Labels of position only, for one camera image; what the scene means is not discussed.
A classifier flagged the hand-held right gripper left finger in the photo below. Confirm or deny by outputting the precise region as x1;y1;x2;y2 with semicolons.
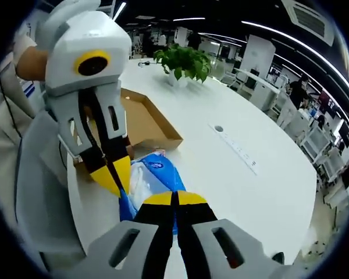
52;191;175;279

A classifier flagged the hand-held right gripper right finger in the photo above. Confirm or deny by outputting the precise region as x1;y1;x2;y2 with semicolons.
176;191;309;279

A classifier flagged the brown cardboard shoe box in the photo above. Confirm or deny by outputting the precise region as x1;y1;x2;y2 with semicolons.
72;88;184;175

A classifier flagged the blue clear-window soft pack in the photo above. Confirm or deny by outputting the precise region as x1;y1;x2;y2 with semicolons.
119;149;187;233

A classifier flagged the grey mesh office chair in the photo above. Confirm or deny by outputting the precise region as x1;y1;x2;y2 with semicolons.
14;110;87;259

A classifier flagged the white plant pot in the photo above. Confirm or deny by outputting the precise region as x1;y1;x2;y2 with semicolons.
167;69;190;88

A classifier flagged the green leafy plant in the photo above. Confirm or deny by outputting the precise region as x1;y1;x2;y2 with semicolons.
153;43;212;84

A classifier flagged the recessed table power strip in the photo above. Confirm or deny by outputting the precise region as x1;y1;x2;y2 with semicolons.
208;123;259;176

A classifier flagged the long ceiling light strip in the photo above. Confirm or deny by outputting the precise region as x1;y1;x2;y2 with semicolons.
241;20;349;103

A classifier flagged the ceiling air conditioner vent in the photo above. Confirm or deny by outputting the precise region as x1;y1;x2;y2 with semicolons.
282;0;338;46

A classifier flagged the blue and white wall poster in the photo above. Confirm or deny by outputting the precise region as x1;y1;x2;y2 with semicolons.
19;80;35;98

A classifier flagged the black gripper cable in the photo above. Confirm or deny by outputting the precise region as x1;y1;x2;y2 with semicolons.
0;69;24;137

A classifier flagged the wall display screen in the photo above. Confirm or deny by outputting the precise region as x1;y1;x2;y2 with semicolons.
318;90;339;117

